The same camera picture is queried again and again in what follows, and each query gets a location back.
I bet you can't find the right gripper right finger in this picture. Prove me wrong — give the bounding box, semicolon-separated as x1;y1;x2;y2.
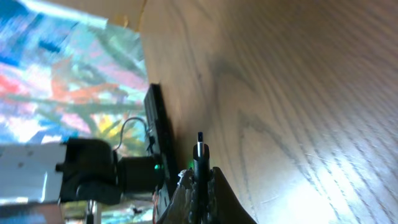
207;167;256;224

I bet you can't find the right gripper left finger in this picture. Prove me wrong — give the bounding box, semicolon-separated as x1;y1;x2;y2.
157;169;199;224

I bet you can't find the black USB charging cable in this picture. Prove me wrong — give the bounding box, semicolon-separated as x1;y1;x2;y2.
192;131;211;224

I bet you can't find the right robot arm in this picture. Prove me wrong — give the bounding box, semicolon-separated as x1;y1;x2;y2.
1;139;253;223

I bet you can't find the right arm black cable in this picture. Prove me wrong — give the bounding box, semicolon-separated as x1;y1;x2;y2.
112;116;155;153

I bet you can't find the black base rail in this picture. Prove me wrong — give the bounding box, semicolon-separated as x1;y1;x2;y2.
144;83;180;196

